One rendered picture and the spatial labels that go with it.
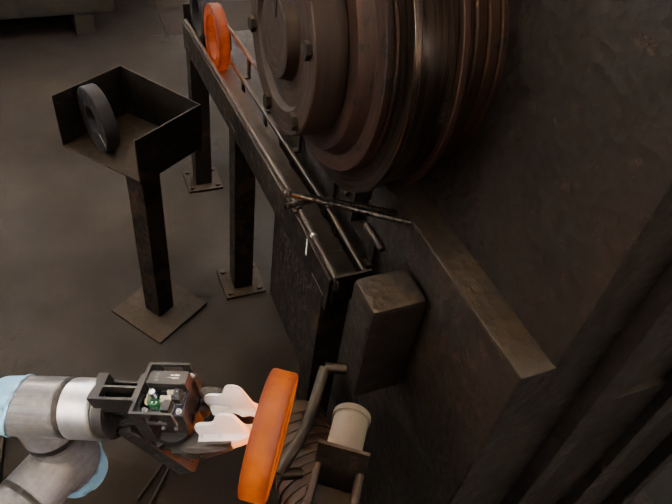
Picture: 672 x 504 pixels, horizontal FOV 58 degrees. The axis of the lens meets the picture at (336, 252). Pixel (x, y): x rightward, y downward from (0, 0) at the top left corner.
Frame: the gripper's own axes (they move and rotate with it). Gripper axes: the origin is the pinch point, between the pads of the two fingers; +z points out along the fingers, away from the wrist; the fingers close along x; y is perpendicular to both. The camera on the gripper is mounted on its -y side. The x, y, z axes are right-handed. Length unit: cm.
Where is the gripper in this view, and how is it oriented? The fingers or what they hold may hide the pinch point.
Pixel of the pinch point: (267, 425)
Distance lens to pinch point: 75.7
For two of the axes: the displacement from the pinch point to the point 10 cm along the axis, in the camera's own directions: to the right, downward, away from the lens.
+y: -1.5, -7.2, -6.7
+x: 1.4, -6.9, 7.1
